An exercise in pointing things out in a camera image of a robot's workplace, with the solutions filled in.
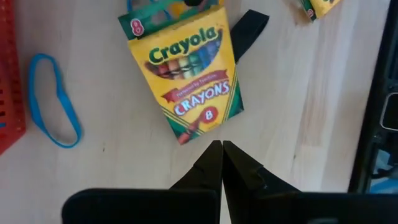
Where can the yellow silicone wristband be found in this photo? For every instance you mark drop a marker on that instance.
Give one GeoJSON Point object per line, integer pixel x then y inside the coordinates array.
{"type": "Point", "coordinates": [178, 7]}

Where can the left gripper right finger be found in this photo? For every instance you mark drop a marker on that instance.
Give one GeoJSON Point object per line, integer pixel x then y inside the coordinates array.
{"type": "Point", "coordinates": [245, 180]}

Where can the black silicone wristband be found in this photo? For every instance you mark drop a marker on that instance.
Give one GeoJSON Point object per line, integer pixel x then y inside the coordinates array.
{"type": "Point", "coordinates": [192, 2]}

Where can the red plastic basket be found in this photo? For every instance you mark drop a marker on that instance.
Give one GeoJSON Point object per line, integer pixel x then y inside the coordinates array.
{"type": "Point", "coordinates": [9, 62]}

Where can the black aluminium table frame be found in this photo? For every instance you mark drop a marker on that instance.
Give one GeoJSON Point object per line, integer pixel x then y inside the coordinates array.
{"type": "Point", "coordinates": [367, 124]}

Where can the small black block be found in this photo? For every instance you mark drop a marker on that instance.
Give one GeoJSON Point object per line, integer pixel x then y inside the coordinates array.
{"type": "Point", "coordinates": [248, 31]}

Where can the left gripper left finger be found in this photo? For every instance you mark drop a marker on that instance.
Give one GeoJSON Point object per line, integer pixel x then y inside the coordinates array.
{"type": "Point", "coordinates": [208, 174]}

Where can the Crayola crayon box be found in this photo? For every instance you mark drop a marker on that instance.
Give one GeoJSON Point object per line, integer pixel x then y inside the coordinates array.
{"type": "Point", "coordinates": [192, 93]}
{"type": "Point", "coordinates": [323, 7]}

